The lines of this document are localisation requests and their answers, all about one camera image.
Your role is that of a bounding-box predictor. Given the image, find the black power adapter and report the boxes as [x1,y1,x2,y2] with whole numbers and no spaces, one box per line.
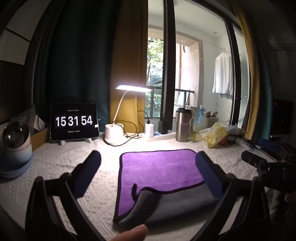
[158,113,168,134]

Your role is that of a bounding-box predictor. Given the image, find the person's left hand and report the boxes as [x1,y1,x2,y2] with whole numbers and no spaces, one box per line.
[108,224,148,241]

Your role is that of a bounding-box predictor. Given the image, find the stainless steel tumbler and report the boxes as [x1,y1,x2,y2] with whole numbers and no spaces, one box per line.
[175,107,194,142]

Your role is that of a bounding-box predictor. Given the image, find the purple and grey towel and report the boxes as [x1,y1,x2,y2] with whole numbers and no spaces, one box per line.
[112,149,221,227]

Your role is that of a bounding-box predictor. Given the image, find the white tablet stand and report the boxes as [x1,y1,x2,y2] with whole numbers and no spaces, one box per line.
[59,137,93,146]

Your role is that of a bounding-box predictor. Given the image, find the cardboard box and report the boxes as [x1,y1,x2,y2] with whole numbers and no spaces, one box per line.
[30,126,49,151]

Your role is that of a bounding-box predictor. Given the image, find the dark green curtain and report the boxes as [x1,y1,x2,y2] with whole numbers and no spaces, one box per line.
[32,0,123,131]

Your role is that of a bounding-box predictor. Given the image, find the grey woven basket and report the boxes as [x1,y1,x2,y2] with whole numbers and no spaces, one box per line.
[198,111,219,129]

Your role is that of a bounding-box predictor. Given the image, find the black tablet with clock display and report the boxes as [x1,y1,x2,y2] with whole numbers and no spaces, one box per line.
[50,103,100,141]

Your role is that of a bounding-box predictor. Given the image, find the grey plastic bag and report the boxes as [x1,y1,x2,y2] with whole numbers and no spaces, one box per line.
[225,124,247,136]

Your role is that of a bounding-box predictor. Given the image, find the white power strip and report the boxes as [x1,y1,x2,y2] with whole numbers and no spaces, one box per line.
[141,131,177,141]

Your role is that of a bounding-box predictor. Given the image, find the white textured tablecloth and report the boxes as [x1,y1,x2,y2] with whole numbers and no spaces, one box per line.
[0,134,279,241]

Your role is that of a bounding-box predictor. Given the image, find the black cable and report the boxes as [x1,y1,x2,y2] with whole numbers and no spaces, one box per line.
[111,110,151,147]

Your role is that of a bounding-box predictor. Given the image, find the white hanging shirt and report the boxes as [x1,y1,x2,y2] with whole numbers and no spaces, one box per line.
[212,52,234,96]

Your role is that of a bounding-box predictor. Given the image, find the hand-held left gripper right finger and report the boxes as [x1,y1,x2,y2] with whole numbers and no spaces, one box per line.
[195,151,271,241]

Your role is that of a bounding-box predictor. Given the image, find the yellow curtain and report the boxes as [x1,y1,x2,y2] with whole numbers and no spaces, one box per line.
[233,3,261,138]
[109,0,149,131]

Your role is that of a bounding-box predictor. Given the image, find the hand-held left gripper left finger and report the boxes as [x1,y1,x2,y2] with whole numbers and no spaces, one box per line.
[25,150,107,241]

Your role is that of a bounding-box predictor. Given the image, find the white and pink round device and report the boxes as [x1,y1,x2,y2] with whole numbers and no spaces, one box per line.
[0,120,33,179]

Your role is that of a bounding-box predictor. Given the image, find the black balcony railing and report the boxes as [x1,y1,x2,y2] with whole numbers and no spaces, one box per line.
[153,87,196,109]

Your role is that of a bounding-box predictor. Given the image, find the blue and white packet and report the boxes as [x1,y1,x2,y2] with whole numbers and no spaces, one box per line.
[195,105,210,127]

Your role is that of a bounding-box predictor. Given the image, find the black box with red light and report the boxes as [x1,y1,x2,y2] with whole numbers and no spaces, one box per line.
[271,98,293,135]

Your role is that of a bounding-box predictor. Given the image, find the yellow plastic bag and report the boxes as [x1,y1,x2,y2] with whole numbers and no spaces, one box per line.
[198,122,230,149]

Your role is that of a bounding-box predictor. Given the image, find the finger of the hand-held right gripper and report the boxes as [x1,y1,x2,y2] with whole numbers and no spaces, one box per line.
[258,138,281,152]
[241,150,267,168]

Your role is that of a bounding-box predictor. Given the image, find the white desk lamp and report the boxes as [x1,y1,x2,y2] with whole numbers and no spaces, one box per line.
[103,84,153,146]

